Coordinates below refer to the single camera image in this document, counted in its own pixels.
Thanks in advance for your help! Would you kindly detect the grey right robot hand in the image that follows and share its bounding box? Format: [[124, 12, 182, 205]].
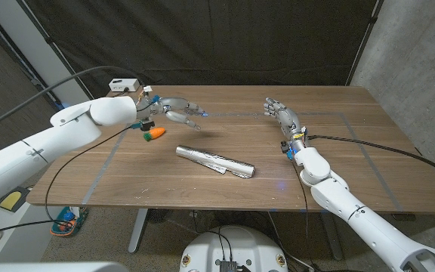
[[263, 97, 309, 154]]

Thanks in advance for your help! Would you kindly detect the orange toy carrot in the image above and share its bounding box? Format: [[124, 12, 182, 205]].
[[143, 127, 166, 143]]

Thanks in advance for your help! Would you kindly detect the white table leg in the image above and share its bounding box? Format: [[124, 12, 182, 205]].
[[128, 208, 149, 254]]

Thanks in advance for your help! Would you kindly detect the colourful toy basket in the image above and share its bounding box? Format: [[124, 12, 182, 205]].
[[50, 206, 89, 238]]

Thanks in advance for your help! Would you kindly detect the black backdrop stand pole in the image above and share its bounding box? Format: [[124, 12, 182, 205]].
[[347, 0, 385, 87], [15, 0, 99, 107]]

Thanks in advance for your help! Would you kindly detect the aluminum foil roll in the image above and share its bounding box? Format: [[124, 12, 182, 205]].
[[175, 144, 256, 179]]

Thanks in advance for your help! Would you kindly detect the white floor platform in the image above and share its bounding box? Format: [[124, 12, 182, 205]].
[[0, 203, 58, 264]]

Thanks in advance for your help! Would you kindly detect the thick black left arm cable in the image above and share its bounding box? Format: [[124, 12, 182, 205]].
[[0, 65, 146, 138]]

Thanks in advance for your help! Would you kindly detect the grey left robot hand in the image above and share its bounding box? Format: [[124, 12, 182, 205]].
[[136, 96, 208, 132]]

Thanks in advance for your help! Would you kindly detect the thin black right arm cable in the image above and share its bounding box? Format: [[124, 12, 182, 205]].
[[291, 160, 319, 272]]

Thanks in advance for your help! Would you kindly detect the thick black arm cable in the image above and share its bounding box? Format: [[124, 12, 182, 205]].
[[307, 134, 435, 186], [0, 65, 146, 138]]

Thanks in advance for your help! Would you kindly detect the grey table leg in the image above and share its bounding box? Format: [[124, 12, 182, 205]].
[[321, 212, 344, 261]]

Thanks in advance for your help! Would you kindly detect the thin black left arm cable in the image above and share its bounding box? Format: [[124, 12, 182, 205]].
[[0, 125, 135, 240]]

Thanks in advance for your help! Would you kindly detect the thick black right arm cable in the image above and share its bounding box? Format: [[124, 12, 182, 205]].
[[307, 134, 435, 186]]

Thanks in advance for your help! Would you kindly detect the white power strip box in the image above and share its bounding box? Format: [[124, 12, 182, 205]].
[[108, 78, 140, 93]]

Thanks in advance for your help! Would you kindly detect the yellow foot pedal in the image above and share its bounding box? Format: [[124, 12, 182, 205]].
[[0, 186, 29, 212]]

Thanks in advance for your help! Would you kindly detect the black backdrop curtain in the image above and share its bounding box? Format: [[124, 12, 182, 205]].
[[15, 0, 385, 105]]

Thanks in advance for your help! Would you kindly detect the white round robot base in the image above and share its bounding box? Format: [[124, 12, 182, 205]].
[[179, 225, 289, 272]]

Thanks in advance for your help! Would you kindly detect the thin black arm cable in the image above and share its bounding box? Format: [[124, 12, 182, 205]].
[[0, 125, 135, 240], [291, 160, 319, 272]]

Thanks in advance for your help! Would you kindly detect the white robot torso edge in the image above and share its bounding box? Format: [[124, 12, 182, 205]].
[[0, 261, 130, 272]]

